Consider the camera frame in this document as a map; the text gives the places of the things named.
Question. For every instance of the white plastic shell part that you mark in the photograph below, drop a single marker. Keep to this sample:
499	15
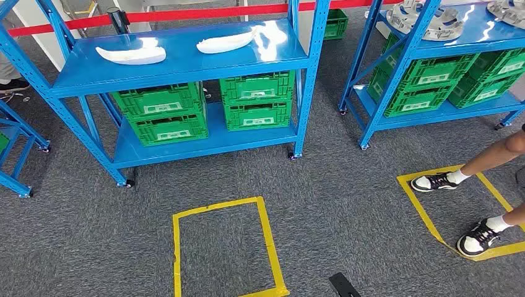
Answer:
225	43
131	56

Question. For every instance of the black robot body part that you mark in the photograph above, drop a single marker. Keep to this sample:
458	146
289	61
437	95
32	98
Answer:
343	285

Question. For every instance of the silver wheel hub part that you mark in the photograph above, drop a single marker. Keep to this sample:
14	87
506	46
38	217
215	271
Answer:
508	12
430	22

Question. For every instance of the yellow floor tape square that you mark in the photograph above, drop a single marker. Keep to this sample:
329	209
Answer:
418	201
266	242

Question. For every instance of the red barrier belt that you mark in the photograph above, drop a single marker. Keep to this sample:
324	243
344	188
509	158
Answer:
184	15

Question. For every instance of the black barrier post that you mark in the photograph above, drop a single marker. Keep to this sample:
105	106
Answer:
117	18

